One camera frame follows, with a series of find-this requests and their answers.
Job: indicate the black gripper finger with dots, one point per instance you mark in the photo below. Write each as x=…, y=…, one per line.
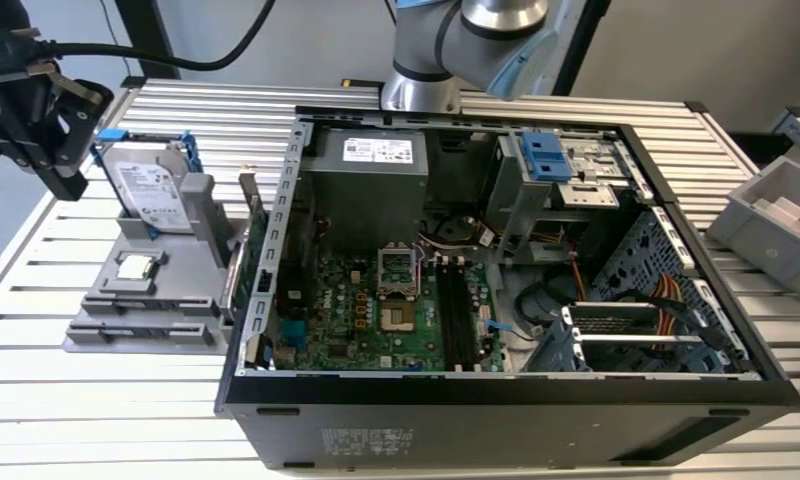
x=13, y=150
x=80, y=130

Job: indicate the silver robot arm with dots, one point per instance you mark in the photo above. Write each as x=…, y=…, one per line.
x=434, y=55

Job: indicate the black RAM slot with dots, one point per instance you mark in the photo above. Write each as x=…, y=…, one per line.
x=462, y=315
x=447, y=315
x=454, y=315
x=468, y=315

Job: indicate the hard disk in blue carrier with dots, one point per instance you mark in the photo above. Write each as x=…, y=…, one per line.
x=147, y=185

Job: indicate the silver CPU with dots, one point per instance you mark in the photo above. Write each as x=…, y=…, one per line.
x=135, y=266

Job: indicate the green graphics card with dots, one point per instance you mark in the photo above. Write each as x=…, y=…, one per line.
x=254, y=235

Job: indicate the grey parts rack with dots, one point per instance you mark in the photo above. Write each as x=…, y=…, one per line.
x=187, y=280

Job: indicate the yellow tipped black strip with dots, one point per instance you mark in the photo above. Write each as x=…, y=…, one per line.
x=347, y=82

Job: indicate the grey power supply unit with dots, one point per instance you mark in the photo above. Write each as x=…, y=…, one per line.
x=367, y=200

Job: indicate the green motherboard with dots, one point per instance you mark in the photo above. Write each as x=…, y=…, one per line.
x=340, y=320

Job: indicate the CPU socket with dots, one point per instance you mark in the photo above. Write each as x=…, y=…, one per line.
x=400, y=316

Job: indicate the blue plastic drive latch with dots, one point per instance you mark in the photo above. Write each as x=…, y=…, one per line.
x=543, y=160

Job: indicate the silver drive cage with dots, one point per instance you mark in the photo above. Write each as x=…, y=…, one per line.
x=587, y=196

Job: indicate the black PC case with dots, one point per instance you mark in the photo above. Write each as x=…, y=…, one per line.
x=440, y=430

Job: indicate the metal disk bay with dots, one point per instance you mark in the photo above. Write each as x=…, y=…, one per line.
x=614, y=311

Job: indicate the grey plastic bin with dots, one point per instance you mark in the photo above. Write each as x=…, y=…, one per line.
x=767, y=255

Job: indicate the white box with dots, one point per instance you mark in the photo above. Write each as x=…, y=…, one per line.
x=783, y=210

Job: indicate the black frame post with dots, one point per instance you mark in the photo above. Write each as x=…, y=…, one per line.
x=590, y=40
x=143, y=25

